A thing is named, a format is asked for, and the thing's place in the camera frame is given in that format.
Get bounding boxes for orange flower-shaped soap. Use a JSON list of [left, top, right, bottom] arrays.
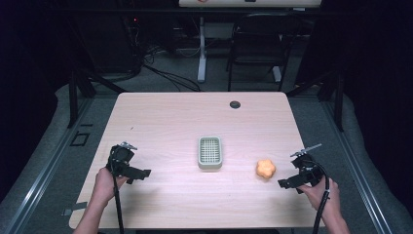
[[255, 158, 278, 180]]

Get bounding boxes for white desk leg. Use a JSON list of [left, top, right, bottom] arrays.
[[197, 16, 209, 84]]

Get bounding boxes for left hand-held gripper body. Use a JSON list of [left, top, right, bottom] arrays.
[[106, 141, 138, 178]]

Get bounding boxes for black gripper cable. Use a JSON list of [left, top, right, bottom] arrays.
[[308, 160, 331, 234], [110, 155, 126, 234]]

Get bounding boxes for black folding chair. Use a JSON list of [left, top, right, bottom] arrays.
[[226, 12, 295, 93]]

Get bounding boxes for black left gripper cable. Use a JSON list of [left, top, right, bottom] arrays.
[[110, 155, 126, 234]]

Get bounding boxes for dark computer case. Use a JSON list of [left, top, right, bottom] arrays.
[[94, 13, 142, 74]]

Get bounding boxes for grey-green soap dish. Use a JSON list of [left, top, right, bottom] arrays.
[[197, 136, 224, 171]]

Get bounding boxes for white desk foot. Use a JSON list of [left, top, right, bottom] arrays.
[[272, 65, 283, 83]]

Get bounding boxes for person's left hand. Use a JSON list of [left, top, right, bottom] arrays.
[[94, 167, 130, 205]]

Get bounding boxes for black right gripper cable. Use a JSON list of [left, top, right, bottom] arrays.
[[308, 160, 331, 234]]

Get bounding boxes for black metal stand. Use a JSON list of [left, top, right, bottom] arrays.
[[66, 68, 129, 130], [285, 70, 346, 133]]

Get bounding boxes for black floor cables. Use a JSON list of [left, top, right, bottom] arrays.
[[141, 45, 203, 94]]

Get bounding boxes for person's right hand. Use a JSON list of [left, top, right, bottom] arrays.
[[296, 176, 341, 213]]

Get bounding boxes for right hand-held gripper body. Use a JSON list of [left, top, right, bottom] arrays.
[[289, 142, 326, 187]]

